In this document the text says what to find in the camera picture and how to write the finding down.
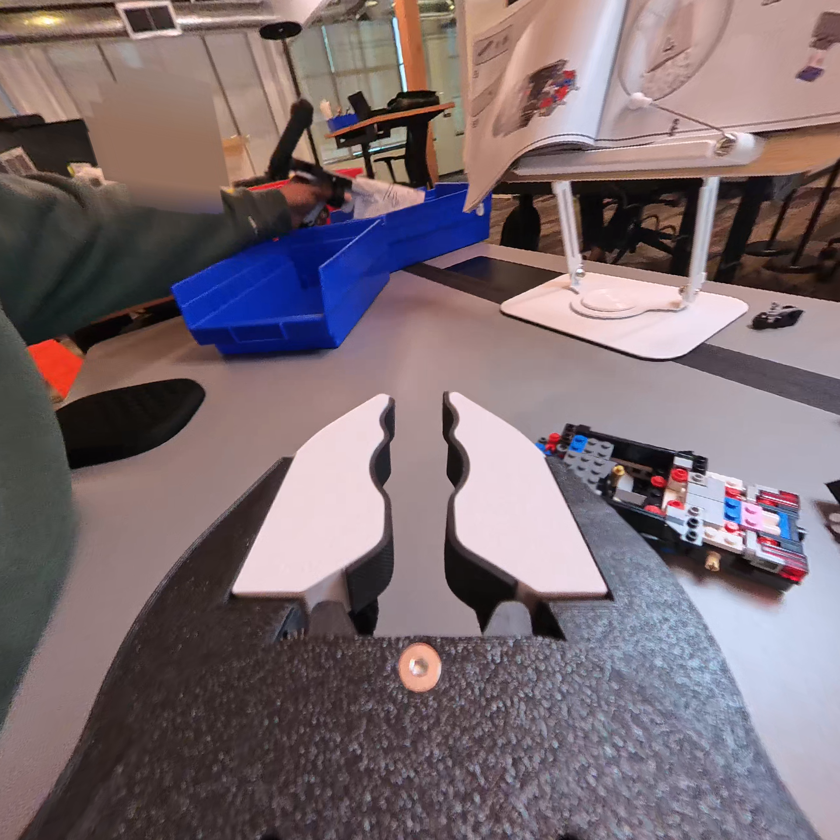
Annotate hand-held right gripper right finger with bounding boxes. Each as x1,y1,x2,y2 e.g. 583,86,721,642
443,391,610,636

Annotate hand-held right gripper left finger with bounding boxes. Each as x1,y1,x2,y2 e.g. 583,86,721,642
231,394,396,636

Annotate printed white paper bag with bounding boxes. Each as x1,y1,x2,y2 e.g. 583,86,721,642
344,177,429,219

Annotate lego car model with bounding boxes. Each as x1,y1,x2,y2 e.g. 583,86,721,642
535,423,809,592

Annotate blue plastic bin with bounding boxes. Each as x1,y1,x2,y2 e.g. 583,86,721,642
262,182,492,271
172,218,392,357

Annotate lego instruction booklet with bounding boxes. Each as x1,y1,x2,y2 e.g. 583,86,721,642
456,0,840,212

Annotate black stickered lego panel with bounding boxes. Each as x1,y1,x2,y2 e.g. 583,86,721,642
812,478,840,538

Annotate black round-top pole stand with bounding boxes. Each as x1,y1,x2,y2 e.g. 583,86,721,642
259,21,322,168

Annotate black standing desk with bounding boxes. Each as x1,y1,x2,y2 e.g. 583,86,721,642
326,91,455,188

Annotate white booklet stand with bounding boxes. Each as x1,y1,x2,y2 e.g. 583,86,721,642
500,128,765,361

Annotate black monitor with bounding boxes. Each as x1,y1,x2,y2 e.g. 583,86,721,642
0,115,98,177

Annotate orange safety vest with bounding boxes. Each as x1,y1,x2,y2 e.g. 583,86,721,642
26,340,85,401

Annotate wooden table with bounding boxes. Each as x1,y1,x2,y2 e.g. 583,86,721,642
505,134,840,183

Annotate wooden post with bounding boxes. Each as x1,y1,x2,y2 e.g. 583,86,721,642
394,0,438,179

